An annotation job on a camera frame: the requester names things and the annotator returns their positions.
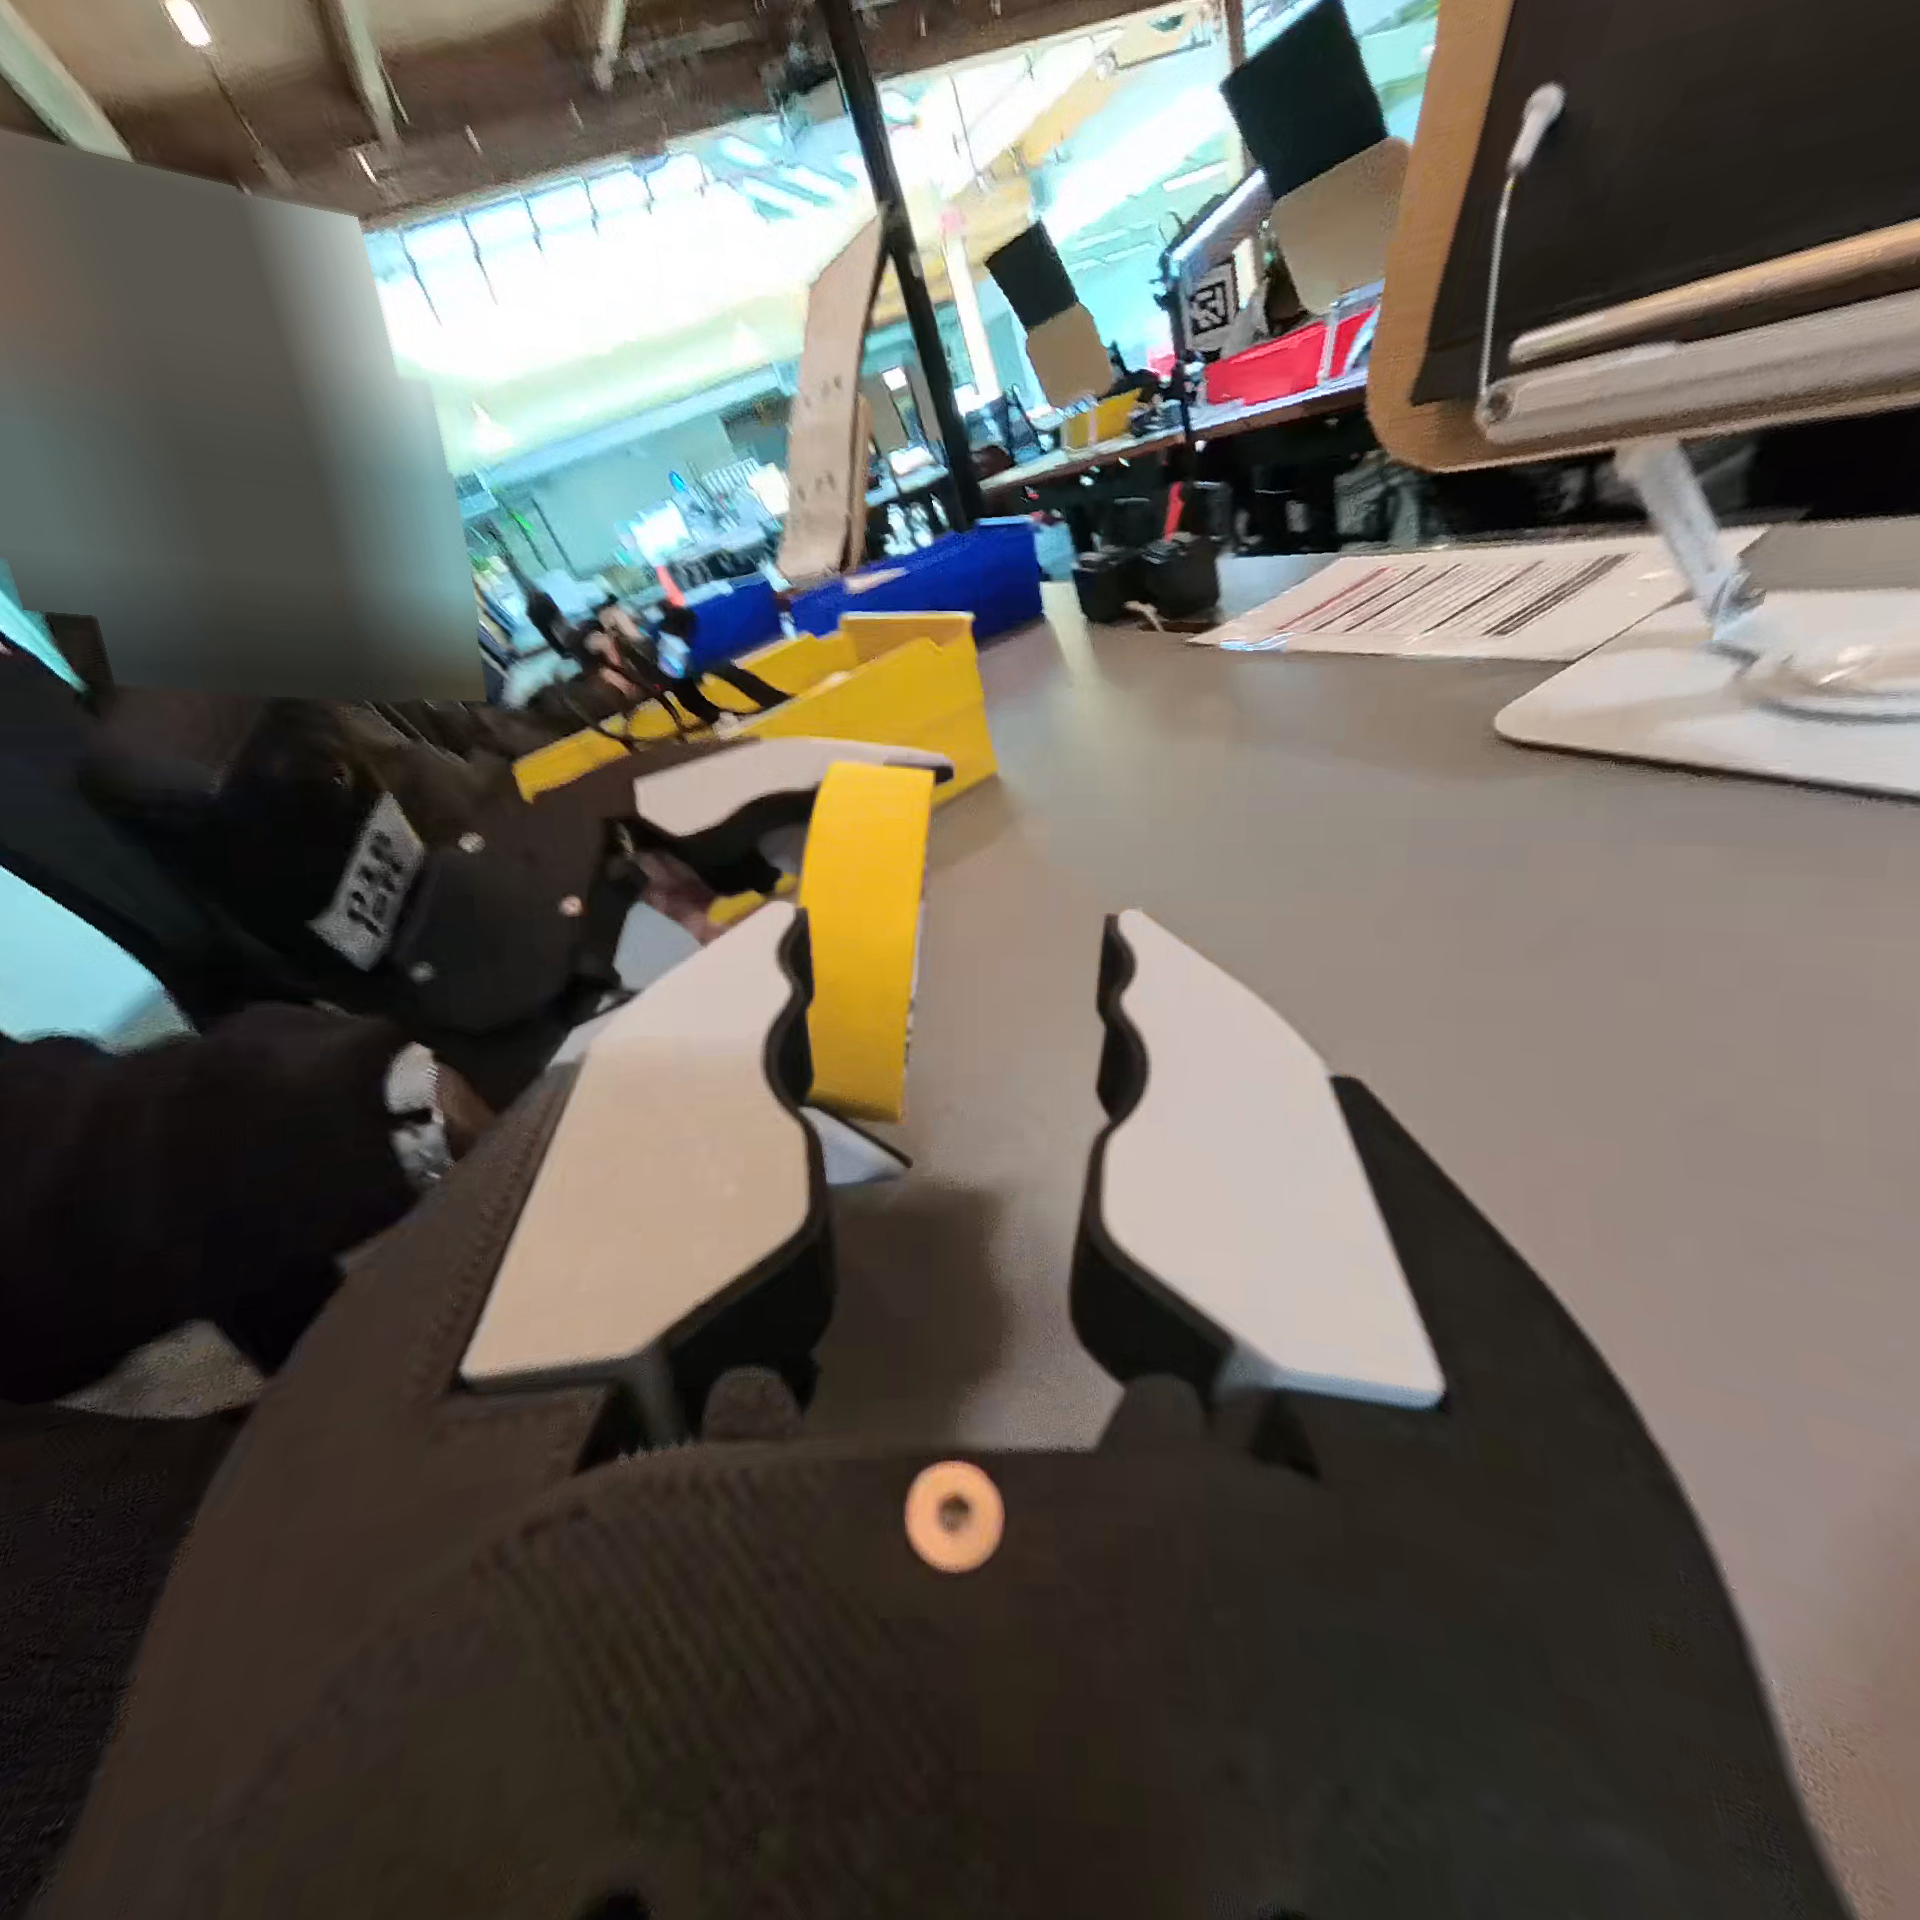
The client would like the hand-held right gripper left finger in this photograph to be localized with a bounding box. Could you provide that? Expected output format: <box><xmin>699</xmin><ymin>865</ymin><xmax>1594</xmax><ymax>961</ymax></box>
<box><xmin>457</xmin><ymin>900</ymin><xmax>840</xmax><ymax>1450</ymax></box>

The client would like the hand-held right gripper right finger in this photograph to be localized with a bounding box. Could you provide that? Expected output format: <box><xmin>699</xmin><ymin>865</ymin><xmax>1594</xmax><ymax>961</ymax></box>
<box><xmin>1068</xmin><ymin>906</ymin><xmax>1453</xmax><ymax>1420</ymax></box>

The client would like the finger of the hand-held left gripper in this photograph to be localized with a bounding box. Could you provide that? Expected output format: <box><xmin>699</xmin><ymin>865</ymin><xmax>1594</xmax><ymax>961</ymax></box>
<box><xmin>816</xmin><ymin>1110</ymin><xmax>914</xmax><ymax>1188</ymax></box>
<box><xmin>630</xmin><ymin>735</ymin><xmax>958</xmax><ymax>846</ymax></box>

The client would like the yellow storage bin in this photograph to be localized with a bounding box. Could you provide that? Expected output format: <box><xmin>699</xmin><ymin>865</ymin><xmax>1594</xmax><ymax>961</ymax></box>
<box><xmin>515</xmin><ymin>612</ymin><xmax>1000</xmax><ymax>932</ymax></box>

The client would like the yellow masking tape roll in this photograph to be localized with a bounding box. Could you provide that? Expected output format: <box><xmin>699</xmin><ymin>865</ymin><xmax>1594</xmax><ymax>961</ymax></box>
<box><xmin>799</xmin><ymin>761</ymin><xmax>936</xmax><ymax>1124</ymax></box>

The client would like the blue storage bin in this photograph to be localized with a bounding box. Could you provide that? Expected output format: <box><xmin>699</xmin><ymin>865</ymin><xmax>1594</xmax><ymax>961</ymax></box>
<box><xmin>791</xmin><ymin>521</ymin><xmax>1044</xmax><ymax>641</ymax></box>
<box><xmin>683</xmin><ymin>577</ymin><xmax>787</xmax><ymax>673</ymax></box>

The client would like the cardboard sheet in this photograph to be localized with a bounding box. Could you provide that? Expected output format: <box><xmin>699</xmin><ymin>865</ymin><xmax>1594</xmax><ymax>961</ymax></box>
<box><xmin>774</xmin><ymin>216</ymin><xmax>891</xmax><ymax>590</ymax></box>

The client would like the black device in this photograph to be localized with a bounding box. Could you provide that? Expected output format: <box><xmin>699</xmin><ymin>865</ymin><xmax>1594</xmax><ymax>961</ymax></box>
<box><xmin>1072</xmin><ymin>533</ymin><xmax>1224</xmax><ymax>624</ymax></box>

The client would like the black pole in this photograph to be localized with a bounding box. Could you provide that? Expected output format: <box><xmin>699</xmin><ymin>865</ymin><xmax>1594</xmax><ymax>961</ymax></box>
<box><xmin>816</xmin><ymin>0</ymin><xmax>988</xmax><ymax>531</ymax></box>

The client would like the long wooden desk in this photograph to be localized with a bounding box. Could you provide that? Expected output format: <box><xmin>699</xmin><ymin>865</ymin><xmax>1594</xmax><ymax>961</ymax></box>
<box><xmin>974</xmin><ymin>375</ymin><xmax>1374</xmax><ymax>499</ymax></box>

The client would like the black panel with cardboard board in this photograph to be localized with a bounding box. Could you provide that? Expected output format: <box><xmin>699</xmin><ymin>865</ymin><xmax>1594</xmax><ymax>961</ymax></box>
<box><xmin>1218</xmin><ymin>0</ymin><xmax>1416</xmax><ymax>321</ymax></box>
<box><xmin>983</xmin><ymin>223</ymin><xmax>1123</xmax><ymax>410</ymax></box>

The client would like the printed paper sheet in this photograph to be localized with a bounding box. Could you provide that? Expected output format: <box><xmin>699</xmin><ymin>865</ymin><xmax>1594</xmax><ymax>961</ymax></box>
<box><xmin>1192</xmin><ymin>551</ymin><xmax>1705</xmax><ymax>666</ymax></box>

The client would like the white document stand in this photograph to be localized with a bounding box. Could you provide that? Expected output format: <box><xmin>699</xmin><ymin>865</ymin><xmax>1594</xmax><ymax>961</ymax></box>
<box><xmin>1477</xmin><ymin>83</ymin><xmax>1920</xmax><ymax>801</ymax></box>

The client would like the red storage bin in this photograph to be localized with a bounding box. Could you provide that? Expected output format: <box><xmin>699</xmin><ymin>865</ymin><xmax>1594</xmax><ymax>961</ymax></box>
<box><xmin>1204</xmin><ymin>307</ymin><xmax>1379</xmax><ymax>409</ymax></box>

